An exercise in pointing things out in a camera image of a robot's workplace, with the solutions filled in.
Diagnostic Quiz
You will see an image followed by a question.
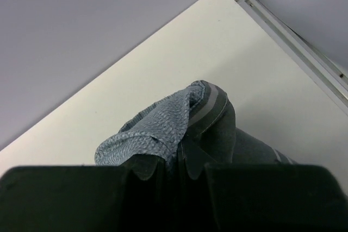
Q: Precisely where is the aluminium right side rail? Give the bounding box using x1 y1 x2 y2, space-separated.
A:
235 0 347 114

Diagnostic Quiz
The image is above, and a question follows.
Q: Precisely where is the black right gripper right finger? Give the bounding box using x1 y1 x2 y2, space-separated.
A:
170 145 348 232

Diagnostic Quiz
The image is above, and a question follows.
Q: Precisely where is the grey-blue pillowcase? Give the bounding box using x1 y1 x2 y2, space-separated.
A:
94 79 301 170

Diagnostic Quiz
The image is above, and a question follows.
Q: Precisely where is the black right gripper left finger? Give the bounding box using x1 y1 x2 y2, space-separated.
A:
0 154 171 232

